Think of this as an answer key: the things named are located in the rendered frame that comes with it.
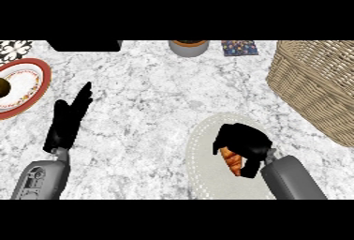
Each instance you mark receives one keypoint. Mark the red-rimmed white plate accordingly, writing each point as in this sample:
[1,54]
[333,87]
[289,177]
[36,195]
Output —
[26,87]

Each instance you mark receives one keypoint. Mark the olive green round fruit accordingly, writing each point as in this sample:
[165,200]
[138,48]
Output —
[4,88]

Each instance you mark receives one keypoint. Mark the grey pot with orange rim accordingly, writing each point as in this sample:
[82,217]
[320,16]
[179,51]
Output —
[190,48]

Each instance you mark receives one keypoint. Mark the white oval placemat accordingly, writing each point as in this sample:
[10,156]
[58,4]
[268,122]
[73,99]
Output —
[216,168]

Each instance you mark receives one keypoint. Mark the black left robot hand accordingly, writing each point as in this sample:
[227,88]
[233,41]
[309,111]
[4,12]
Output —
[69,120]

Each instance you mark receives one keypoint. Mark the tan wicker basket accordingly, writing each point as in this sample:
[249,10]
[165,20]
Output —
[318,87]

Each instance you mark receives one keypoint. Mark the dark blue patterned box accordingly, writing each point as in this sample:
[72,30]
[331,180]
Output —
[240,48]

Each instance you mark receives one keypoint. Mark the golden brown croissant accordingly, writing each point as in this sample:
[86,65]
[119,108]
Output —
[233,161]

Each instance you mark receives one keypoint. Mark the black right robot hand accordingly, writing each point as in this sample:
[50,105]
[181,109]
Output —
[247,140]

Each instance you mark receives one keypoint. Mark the black appliance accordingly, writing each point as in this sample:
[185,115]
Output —
[85,45]

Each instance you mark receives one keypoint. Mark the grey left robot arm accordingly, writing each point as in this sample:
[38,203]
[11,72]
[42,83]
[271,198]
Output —
[42,178]

